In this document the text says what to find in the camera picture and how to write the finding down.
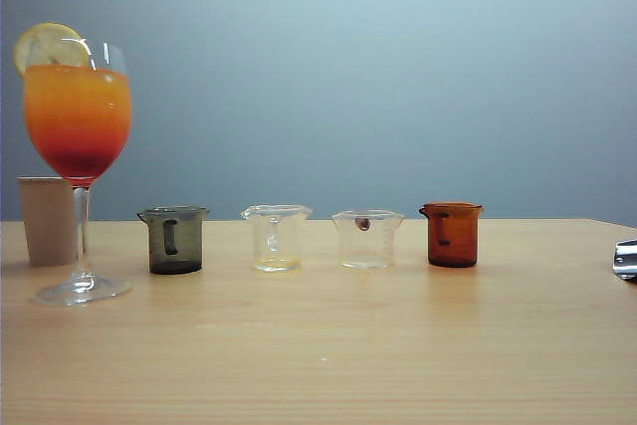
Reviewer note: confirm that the wine glass with orange drink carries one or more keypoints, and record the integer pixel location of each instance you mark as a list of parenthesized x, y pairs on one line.
[(77, 111)]

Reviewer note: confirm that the yellow lemon slice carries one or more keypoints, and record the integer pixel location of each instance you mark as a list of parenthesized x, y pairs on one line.
[(45, 39)]

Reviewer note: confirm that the beige paper cup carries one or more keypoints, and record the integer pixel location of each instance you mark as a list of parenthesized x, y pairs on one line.
[(45, 226)]

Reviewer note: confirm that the clear beaker with yellow residue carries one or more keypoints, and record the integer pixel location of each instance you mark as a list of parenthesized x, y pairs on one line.
[(286, 241)]

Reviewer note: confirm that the clear graduated glass beaker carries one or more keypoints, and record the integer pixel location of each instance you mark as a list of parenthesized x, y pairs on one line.
[(368, 246)]

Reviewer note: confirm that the smoky grey glass beaker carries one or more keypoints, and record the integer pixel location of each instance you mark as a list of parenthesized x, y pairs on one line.
[(186, 241)]

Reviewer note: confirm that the amber glass beaker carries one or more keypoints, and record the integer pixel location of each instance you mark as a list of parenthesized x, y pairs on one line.
[(460, 238)]

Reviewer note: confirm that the shiny metal object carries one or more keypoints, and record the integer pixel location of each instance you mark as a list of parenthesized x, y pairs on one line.
[(627, 258)]

